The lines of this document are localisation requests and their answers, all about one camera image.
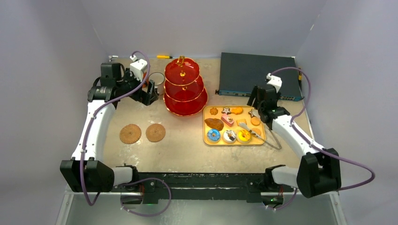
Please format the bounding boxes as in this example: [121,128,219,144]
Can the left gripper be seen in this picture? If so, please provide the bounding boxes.
[116,68,158,105]

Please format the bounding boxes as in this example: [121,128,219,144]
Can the metal white-tipped tongs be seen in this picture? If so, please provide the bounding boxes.
[238,122,282,150]

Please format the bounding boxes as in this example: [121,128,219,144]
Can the red three-tier cake stand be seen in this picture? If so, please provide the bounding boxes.
[163,56,208,116]

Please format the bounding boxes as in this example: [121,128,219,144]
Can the pink layered cake slice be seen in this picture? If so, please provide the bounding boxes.
[221,113,235,127]

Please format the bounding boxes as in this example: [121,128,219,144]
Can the yellow frosted donut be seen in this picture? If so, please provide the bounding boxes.
[237,129,252,144]

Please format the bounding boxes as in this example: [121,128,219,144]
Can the white chocolate-drizzled donut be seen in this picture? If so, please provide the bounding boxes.
[222,129,237,144]

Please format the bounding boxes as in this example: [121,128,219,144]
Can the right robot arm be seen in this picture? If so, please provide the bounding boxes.
[247,84,342,198]

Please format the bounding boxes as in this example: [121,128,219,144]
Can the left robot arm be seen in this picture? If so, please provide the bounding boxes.
[60,59,158,193]

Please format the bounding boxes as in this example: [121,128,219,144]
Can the chocolate star cookie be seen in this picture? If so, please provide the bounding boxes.
[248,108,259,118]

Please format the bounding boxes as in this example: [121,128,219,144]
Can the white enamel mug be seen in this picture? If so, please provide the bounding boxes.
[149,72,166,95]

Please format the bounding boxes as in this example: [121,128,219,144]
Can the orange fish-shaped cake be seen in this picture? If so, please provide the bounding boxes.
[231,107,243,115]

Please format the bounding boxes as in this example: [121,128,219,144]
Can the upper round biscuit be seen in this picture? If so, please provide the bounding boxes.
[251,117,261,126]

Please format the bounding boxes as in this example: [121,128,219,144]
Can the round biscuit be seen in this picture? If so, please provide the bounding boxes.
[251,127,261,136]
[251,117,261,126]

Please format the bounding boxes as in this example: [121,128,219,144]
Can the orange mug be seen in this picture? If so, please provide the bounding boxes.
[143,72,147,85]

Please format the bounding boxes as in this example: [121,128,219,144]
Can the white-iced star cookie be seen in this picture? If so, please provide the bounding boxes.
[222,107,231,115]

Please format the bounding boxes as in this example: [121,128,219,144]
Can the lower round biscuit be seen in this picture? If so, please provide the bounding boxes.
[251,127,261,136]

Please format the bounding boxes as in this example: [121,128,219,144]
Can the yellow serving tray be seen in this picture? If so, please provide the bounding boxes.
[203,105,266,146]

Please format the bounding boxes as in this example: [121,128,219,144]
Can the swirl butter cookie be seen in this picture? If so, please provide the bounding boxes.
[209,107,218,115]

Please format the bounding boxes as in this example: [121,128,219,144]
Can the brown bread pastry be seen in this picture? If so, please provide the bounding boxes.
[204,118,224,131]

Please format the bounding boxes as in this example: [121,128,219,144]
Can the yellow black tool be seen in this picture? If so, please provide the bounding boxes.
[298,67,302,82]

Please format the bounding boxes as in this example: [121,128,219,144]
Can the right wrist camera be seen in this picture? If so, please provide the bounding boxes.
[266,73,283,93]

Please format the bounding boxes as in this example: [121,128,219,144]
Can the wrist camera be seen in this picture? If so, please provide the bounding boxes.
[266,73,283,93]
[130,55,148,82]

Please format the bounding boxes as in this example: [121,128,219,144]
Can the dark network switch box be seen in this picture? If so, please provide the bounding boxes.
[215,52,304,102]

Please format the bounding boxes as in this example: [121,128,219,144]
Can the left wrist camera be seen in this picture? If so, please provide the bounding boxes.
[130,55,148,82]

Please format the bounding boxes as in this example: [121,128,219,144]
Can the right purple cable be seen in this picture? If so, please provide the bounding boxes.
[264,67,376,212]

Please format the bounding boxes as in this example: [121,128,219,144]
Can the black base frame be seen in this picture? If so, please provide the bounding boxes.
[112,172,293,204]

